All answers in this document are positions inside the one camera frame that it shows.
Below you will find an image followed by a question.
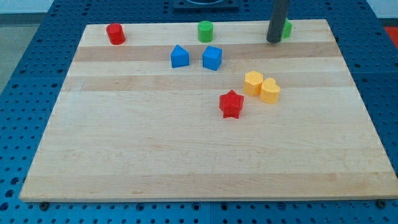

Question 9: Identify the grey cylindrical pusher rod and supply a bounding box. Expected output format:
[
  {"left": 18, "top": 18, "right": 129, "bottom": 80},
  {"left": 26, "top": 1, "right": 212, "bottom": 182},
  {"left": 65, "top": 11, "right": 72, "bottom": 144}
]
[{"left": 266, "top": 0, "right": 290, "bottom": 44}]

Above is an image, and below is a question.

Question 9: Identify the red star block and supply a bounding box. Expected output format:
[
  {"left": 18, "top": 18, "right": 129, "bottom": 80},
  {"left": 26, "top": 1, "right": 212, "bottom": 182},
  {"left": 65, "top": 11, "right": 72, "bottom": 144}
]
[{"left": 219, "top": 90, "right": 244, "bottom": 119}]

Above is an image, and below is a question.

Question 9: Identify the yellow heart block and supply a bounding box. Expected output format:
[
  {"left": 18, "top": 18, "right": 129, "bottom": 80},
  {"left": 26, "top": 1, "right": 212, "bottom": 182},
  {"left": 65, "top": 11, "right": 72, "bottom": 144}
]
[{"left": 259, "top": 78, "right": 280, "bottom": 104}]

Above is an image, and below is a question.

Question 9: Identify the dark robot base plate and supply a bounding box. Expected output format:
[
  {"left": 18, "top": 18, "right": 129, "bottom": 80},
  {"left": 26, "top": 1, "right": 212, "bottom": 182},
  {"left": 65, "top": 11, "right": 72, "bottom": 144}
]
[{"left": 172, "top": 0, "right": 241, "bottom": 11}]

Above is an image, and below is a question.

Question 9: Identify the green block behind rod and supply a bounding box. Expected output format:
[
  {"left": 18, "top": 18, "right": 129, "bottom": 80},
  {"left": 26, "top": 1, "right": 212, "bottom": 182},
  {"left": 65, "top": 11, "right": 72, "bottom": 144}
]
[{"left": 282, "top": 19, "right": 293, "bottom": 39}]

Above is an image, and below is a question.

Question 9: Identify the green cylinder block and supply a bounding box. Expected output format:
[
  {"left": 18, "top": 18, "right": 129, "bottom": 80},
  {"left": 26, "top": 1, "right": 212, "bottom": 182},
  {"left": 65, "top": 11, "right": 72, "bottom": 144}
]
[{"left": 197, "top": 21, "right": 214, "bottom": 43}]

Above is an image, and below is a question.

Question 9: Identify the yellow hexagon block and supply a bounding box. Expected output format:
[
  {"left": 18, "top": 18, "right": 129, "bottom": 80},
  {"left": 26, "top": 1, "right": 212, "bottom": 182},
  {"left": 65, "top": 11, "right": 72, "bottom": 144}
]
[{"left": 243, "top": 70, "right": 264, "bottom": 96}]

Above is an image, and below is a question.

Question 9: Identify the blue cube block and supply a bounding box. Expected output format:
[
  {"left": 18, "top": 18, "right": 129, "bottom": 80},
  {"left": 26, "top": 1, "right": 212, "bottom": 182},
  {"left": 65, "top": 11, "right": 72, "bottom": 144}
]
[{"left": 202, "top": 46, "right": 223, "bottom": 71}]

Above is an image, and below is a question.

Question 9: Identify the wooden board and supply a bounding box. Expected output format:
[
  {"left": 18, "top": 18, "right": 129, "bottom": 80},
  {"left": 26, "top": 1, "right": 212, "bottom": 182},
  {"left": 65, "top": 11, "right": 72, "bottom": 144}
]
[{"left": 19, "top": 19, "right": 397, "bottom": 202}]

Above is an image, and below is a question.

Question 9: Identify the blue triangular block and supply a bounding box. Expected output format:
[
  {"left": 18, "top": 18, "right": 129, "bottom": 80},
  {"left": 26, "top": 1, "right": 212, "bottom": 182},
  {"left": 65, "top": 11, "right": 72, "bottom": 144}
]
[{"left": 170, "top": 45, "right": 190, "bottom": 68}]

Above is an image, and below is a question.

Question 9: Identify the red cylinder block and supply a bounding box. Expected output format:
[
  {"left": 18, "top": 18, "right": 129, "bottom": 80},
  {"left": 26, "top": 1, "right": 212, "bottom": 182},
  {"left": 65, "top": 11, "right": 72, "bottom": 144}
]
[{"left": 106, "top": 23, "right": 126, "bottom": 45}]

